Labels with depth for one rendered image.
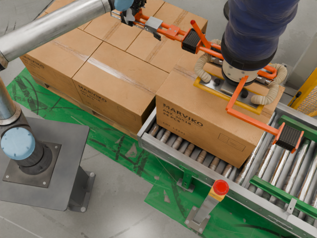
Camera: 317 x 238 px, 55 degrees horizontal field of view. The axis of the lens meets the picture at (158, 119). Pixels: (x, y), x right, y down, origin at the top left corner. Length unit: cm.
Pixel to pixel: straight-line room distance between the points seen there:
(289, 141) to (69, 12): 94
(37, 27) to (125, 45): 132
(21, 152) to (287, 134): 119
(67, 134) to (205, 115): 81
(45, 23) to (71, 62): 124
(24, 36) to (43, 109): 178
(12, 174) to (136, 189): 99
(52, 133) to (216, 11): 223
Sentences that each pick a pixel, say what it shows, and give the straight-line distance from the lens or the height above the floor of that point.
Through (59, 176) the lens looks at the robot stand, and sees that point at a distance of 180.
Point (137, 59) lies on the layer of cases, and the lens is 233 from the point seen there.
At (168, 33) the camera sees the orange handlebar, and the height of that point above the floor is 127.
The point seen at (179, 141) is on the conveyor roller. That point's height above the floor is 55.
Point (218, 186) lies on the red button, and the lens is 142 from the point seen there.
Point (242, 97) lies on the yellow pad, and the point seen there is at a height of 117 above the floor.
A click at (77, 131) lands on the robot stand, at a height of 75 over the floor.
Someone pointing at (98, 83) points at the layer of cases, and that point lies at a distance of 225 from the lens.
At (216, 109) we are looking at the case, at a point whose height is 95.
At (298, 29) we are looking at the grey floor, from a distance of 350.
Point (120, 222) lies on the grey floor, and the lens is 244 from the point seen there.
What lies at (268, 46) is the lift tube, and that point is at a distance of 124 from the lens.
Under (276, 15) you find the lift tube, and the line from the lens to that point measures 110.
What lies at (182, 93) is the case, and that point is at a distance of 169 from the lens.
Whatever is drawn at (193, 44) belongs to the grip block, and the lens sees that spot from 146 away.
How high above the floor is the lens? 240
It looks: 64 degrees down
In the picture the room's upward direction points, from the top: 2 degrees counter-clockwise
